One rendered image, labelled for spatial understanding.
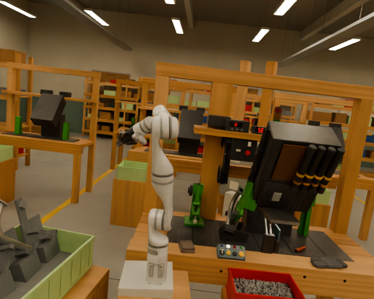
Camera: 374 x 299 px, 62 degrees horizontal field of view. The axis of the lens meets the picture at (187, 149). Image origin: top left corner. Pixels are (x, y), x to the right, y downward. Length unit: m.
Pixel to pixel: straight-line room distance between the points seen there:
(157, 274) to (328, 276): 0.94
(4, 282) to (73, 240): 0.40
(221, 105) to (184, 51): 9.91
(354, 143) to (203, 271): 1.38
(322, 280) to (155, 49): 10.93
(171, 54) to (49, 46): 4.60
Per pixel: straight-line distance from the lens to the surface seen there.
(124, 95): 11.57
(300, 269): 1.88
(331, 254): 2.15
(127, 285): 1.50
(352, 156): 2.47
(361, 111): 2.46
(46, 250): 1.75
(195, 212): 2.07
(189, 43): 12.05
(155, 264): 1.46
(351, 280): 2.02
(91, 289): 1.66
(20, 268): 1.61
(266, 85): 2.22
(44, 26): 13.52
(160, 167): 1.25
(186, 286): 1.60
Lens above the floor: 1.71
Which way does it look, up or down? 9 degrees down
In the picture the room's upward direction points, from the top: 7 degrees clockwise
